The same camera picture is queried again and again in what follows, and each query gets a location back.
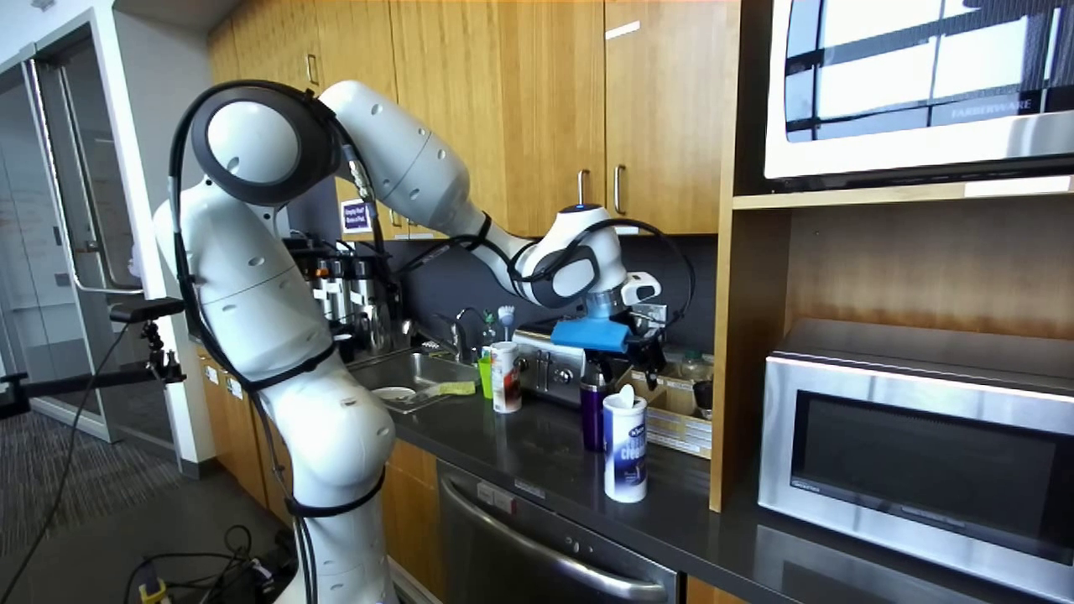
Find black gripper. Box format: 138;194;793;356
623;298;676;389

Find white bottle with blue label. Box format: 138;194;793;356
602;384;656;507

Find light wooden box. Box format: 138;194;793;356
640;356;716;462

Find purple steel tumbler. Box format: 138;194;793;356
578;372;613;455

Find silver toaster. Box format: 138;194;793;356
509;329;631;408

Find white cup with red print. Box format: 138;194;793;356
486;340;522;418

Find large steel faucet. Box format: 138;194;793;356
451;310;486;366

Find stainless steel dishwasher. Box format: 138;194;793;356
433;462;685;604

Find stainless steel sink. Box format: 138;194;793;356
371;346;484;412

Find wooden base cabinet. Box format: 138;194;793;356
681;573;748;604
192;340;446;602

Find stainless steel microwave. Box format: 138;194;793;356
755;323;1074;604

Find large built-in oven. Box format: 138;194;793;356
761;0;1074;188

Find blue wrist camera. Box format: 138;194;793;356
550;317;635;356

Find wooden wall cabinets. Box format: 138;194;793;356
209;0;742;246

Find blue and white wall sign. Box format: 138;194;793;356
334;199;378;241

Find cables on floor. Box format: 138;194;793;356
119;524;299;604

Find black camera stand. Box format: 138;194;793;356
0;294;192;422

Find glass door with frame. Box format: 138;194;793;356
0;20;148;448

